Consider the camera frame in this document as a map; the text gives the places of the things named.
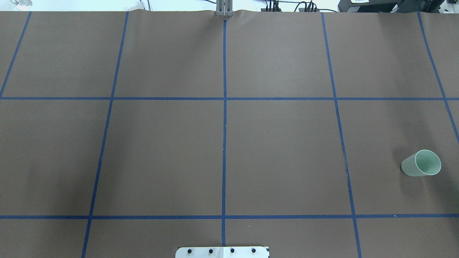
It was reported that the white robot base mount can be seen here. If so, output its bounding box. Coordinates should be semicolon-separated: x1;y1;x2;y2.
175;246;270;258

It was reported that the aluminium frame post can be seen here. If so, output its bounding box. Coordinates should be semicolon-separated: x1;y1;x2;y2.
215;0;234;18

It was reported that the brown paper table cover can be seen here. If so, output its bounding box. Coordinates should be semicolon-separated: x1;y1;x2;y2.
1;10;458;258

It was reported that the green cup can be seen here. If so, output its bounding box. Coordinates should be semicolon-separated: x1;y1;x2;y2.
401;149;442;177

